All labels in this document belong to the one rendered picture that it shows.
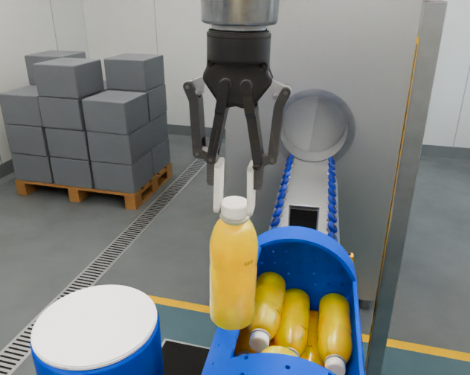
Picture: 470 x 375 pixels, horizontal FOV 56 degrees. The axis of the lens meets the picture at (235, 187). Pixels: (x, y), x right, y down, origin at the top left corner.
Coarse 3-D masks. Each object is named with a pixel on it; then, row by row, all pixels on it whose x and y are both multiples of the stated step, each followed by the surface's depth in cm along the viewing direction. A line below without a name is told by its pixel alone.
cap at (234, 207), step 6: (228, 198) 62; (234, 198) 62; (240, 198) 62; (222, 204) 60; (228, 204) 60; (234, 204) 60; (240, 204) 60; (246, 204) 60; (222, 210) 60; (228, 210) 60; (234, 210) 59; (240, 210) 60; (246, 210) 60; (228, 216) 60; (234, 216) 60; (240, 216) 60; (246, 216) 61
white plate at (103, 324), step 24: (96, 288) 113; (120, 288) 113; (48, 312) 105; (72, 312) 105; (96, 312) 105; (120, 312) 105; (144, 312) 105; (48, 336) 97; (72, 336) 97; (96, 336) 97; (120, 336) 97; (144, 336) 97; (48, 360) 91; (72, 360) 91; (96, 360) 91
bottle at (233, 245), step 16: (224, 224) 61; (240, 224) 61; (224, 240) 61; (240, 240) 60; (256, 240) 62; (224, 256) 61; (240, 256) 61; (256, 256) 63; (224, 272) 62; (240, 272) 62; (256, 272) 65; (224, 288) 63; (240, 288) 63; (224, 304) 65; (240, 304) 65; (224, 320) 66; (240, 320) 66
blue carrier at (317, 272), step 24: (264, 240) 100; (288, 240) 98; (312, 240) 97; (264, 264) 108; (288, 264) 106; (312, 264) 105; (336, 264) 104; (288, 288) 109; (312, 288) 108; (336, 288) 106; (216, 336) 80; (360, 336) 83; (216, 360) 71; (240, 360) 67; (264, 360) 65; (288, 360) 65; (360, 360) 78
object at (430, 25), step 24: (432, 24) 129; (432, 48) 132; (432, 72) 135; (408, 96) 141; (408, 120) 142; (408, 144) 145; (408, 168) 148; (408, 192) 151; (408, 216) 154; (384, 240) 165; (384, 264) 164; (384, 288) 168; (384, 312) 172; (384, 336) 177
